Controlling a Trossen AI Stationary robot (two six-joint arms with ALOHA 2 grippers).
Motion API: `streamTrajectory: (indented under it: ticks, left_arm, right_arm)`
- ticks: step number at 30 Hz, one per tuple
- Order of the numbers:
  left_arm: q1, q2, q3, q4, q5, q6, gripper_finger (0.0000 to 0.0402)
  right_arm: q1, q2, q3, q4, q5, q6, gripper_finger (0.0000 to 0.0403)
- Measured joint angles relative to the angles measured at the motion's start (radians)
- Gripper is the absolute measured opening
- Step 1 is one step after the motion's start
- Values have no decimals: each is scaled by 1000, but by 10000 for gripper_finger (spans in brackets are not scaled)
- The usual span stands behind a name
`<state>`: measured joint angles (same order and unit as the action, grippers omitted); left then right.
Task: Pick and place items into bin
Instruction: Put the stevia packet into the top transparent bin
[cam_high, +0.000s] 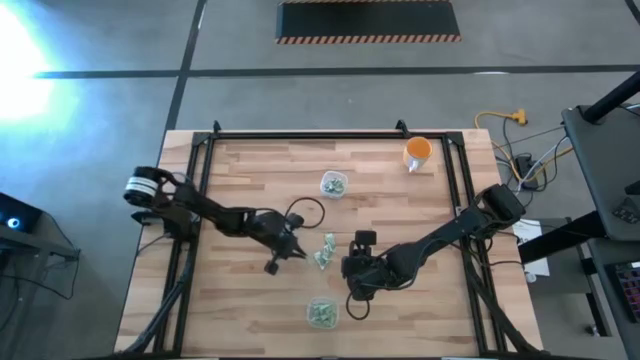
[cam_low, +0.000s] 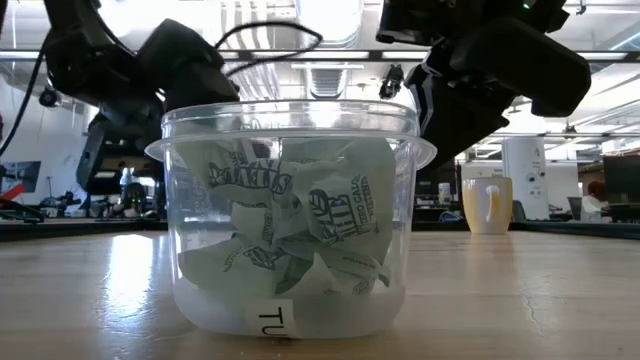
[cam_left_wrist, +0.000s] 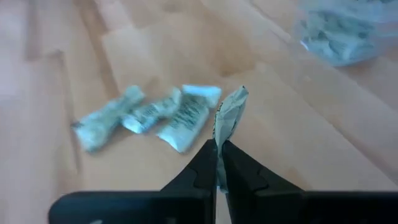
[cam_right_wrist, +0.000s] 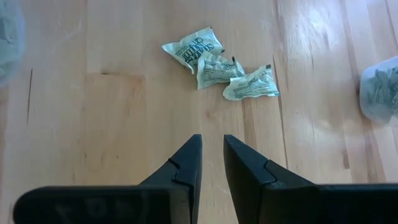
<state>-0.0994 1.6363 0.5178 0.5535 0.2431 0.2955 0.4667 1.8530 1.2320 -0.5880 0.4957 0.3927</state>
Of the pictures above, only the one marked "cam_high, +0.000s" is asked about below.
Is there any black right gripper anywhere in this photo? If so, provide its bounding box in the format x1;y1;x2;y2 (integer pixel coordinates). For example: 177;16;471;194
340;229;402;302

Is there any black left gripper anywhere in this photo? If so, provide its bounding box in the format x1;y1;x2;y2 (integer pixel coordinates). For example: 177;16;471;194
249;210;309;277

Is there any clear plastic tub with label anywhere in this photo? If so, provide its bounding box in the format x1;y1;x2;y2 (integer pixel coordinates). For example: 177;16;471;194
305;295;340;331

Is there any small clear plastic container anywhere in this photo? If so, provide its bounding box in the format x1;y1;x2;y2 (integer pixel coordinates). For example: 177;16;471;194
319;170;350;200

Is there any white paper sheet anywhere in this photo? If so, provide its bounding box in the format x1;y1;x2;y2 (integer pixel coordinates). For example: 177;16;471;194
512;218;551;279

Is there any black hazard-striped floor mat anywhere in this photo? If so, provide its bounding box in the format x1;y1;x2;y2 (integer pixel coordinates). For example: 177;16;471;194
275;0;462;45

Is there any black metal side stand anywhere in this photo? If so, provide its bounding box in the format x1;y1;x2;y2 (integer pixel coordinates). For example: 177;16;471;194
0;224;81;302

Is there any black keypad with coloured keys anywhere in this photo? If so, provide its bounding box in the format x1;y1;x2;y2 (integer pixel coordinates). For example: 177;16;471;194
607;259;640;324

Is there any dark grey side desk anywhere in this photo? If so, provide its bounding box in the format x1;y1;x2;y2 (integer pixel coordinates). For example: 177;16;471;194
561;103;640;242

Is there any black box with blue light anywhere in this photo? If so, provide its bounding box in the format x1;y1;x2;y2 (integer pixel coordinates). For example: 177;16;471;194
0;192;44;234

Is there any black slanted pole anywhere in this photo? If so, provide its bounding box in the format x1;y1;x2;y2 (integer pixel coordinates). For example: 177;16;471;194
582;69;640;124

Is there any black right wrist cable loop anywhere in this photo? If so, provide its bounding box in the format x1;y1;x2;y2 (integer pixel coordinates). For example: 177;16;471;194
345;287;372;322

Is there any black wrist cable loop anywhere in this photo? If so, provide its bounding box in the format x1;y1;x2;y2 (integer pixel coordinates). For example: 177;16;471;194
345;287;372;322
284;196;327;231

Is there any black left wrist cable loop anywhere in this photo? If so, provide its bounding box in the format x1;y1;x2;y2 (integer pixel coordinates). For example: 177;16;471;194
284;196;327;231

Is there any black cart frame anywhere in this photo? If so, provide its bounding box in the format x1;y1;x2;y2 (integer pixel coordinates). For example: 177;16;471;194
518;209;640;360

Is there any yellow extension cord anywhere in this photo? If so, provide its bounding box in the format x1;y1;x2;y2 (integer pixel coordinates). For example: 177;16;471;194
473;108;575;184

